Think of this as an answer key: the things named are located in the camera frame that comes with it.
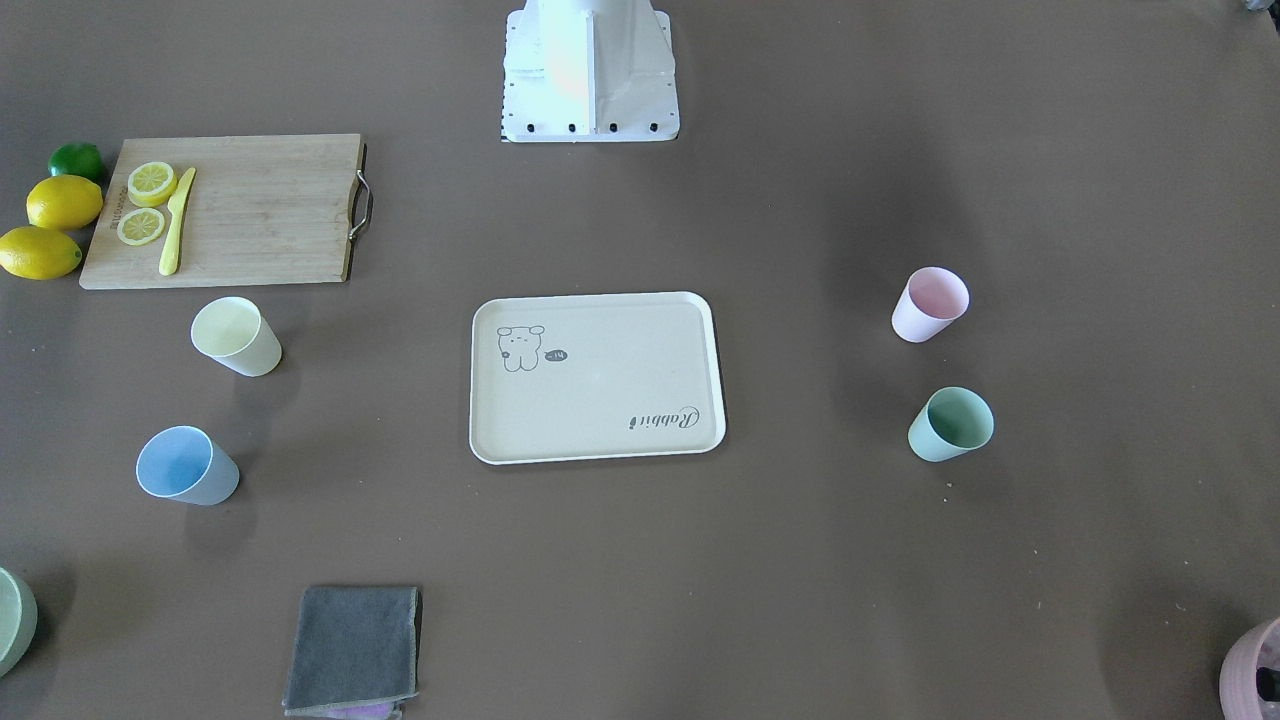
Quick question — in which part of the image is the whole lemon near lime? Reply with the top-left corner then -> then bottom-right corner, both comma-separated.
26,174 -> 104,231

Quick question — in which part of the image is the lemon slice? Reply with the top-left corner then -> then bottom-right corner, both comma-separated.
125,161 -> 178,208
116,208 -> 166,247

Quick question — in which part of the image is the pale yellow plastic cup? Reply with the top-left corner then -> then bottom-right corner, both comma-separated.
189,296 -> 282,377

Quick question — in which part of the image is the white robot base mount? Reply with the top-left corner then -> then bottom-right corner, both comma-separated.
500,1 -> 680,143

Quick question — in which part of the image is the purple cloth under grey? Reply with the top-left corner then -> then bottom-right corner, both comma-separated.
320,701 -> 403,720

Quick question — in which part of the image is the light green bowl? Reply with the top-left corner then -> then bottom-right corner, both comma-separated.
0,568 -> 38,676

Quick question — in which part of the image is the green plastic cup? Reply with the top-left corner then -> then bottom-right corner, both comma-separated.
908,386 -> 995,462

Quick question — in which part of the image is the lower lemon slice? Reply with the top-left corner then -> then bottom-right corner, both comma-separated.
116,208 -> 166,247

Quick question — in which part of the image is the grey folded cloth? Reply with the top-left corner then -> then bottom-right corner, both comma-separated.
282,585 -> 420,717

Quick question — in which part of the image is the upper lemon slice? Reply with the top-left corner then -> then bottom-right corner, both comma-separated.
125,161 -> 178,208

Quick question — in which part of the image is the yellow plastic knife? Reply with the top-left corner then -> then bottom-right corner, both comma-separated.
157,167 -> 197,275

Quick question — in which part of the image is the green lime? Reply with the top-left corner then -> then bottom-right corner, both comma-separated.
47,142 -> 106,183

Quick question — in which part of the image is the cream rabbit print tray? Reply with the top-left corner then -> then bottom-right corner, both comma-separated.
468,291 -> 727,465

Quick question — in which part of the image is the bamboo cutting board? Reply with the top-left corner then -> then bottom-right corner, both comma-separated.
79,135 -> 369,290

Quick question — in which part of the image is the whole lemon outer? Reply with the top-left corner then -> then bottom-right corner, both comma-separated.
1,225 -> 83,281

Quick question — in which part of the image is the blue plastic cup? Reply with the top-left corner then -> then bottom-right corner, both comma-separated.
134,427 -> 241,506

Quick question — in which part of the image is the pink plastic cup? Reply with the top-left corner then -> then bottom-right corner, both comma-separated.
891,266 -> 970,343

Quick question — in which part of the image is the pink bowl of ice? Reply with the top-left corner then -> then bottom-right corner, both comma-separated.
1219,618 -> 1279,719

